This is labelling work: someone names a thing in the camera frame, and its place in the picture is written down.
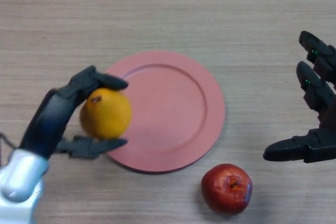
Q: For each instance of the red apple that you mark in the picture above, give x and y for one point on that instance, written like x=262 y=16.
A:
x=223 y=192

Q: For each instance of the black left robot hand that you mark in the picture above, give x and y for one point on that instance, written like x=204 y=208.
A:
x=50 y=119

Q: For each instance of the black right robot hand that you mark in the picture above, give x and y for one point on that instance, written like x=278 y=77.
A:
x=317 y=146

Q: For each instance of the yellow pear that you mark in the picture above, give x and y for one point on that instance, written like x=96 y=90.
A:
x=107 y=116

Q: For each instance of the pink round plate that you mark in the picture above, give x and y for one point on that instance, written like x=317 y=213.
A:
x=170 y=113

